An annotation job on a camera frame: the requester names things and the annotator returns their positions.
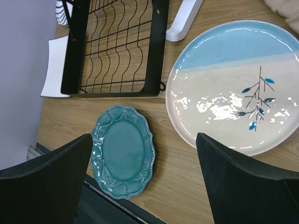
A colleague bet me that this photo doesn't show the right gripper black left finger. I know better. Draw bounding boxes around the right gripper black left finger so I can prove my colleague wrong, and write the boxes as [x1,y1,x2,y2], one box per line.
[0,133,93,224]

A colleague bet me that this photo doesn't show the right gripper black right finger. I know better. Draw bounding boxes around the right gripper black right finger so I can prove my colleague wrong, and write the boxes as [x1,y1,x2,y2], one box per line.
[196,133,299,224]

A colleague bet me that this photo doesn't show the teal scalloped plate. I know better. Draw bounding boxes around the teal scalloped plate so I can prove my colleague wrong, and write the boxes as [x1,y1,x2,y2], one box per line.
[91,105,156,200]

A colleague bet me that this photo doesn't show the beige plate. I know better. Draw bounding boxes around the beige plate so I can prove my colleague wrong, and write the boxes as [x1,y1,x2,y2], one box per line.
[165,20,299,156]

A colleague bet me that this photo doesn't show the large white black-rimmed plate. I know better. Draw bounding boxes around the large white black-rimmed plate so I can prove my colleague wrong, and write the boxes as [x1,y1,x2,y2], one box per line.
[40,35,70,98]

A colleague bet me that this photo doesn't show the white blue striped plate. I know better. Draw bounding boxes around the white blue striped plate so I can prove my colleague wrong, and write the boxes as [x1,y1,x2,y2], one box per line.
[56,0,73,26]

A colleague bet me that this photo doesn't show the silver clothes rack stand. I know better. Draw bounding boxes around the silver clothes rack stand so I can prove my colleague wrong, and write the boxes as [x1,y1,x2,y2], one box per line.
[165,0,203,42]

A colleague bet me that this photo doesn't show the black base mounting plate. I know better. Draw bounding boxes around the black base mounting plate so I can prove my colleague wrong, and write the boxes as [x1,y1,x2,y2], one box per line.
[35,142,166,224]

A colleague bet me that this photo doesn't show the beige cloth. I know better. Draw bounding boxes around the beige cloth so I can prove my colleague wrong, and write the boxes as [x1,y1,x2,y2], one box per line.
[264,0,299,34]

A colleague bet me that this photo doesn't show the black wire dish rack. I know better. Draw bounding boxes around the black wire dish rack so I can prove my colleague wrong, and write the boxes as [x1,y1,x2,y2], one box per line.
[60,0,169,98]

